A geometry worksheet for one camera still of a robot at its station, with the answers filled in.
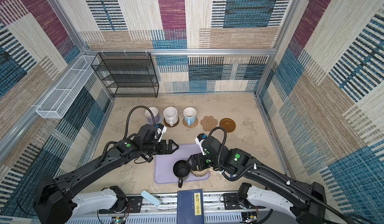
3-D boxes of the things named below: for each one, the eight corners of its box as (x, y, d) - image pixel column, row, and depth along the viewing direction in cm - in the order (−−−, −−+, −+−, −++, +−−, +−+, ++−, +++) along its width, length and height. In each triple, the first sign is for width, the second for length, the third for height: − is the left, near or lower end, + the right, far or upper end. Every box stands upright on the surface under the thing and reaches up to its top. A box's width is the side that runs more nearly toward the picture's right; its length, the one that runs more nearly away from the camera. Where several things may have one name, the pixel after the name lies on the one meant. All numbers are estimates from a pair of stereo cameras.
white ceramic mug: (171, 130, 102) (169, 122, 94) (163, 119, 108) (161, 110, 100) (182, 124, 105) (181, 116, 97) (174, 113, 111) (172, 104, 103)
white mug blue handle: (188, 131, 102) (187, 121, 93) (182, 119, 108) (181, 109, 100) (199, 127, 104) (199, 117, 95) (193, 115, 110) (193, 105, 102)
